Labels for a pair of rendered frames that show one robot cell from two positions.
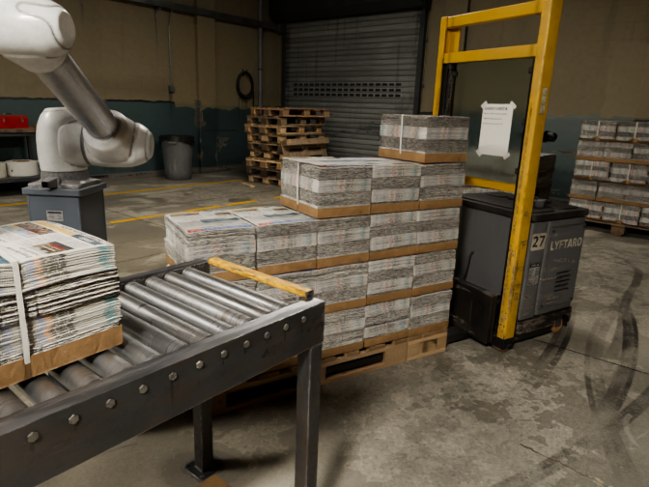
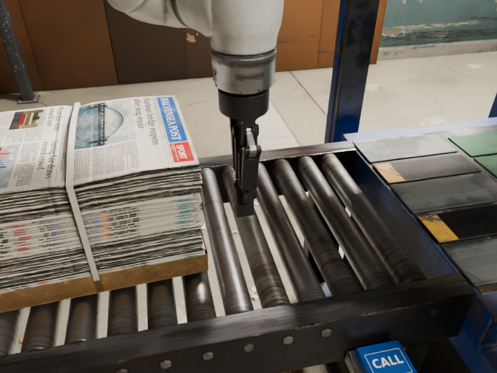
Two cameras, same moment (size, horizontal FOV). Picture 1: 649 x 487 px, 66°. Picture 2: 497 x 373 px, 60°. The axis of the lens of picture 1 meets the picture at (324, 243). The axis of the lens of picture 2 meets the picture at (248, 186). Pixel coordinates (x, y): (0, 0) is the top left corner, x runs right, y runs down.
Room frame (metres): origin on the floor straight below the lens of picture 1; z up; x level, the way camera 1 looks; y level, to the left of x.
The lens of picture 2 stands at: (1.21, 1.26, 1.38)
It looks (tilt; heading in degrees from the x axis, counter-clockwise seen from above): 35 degrees down; 218
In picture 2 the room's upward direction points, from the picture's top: straight up
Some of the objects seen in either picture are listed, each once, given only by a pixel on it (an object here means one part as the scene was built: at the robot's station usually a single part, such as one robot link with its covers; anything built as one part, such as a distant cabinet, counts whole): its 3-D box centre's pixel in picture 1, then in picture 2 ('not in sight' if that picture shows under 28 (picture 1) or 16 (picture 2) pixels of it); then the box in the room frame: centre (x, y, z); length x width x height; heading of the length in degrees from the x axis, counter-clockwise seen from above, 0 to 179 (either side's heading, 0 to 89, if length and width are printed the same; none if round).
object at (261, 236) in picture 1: (296, 294); not in sight; (2.30, 0.13, 0.42); 1.17 x 0.39 x 0.83; 121
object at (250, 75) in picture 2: not in sight; (243, 66); (0.75, 0.89, 1.16); 0.09 x 0.09 x 0.06
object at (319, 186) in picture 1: (324, 186); not in sight; (2.38, 0.01, 0.95); 0.38 x 0.29 x 0.23; 31
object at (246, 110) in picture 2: not in sight; (243, 114); (0.75, 0.89, 1.09); 0.08 x 0.07 x 0.09; 51
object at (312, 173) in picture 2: not in sight; (336, 217); (0.51, 0.96, 0.77); 0.47 x 0.05 x 0.05; 51
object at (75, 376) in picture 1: (44, 353); (55, 258); (0.97, 0.59, 0.77); 0.47 x 0.05 x 0.05; 51
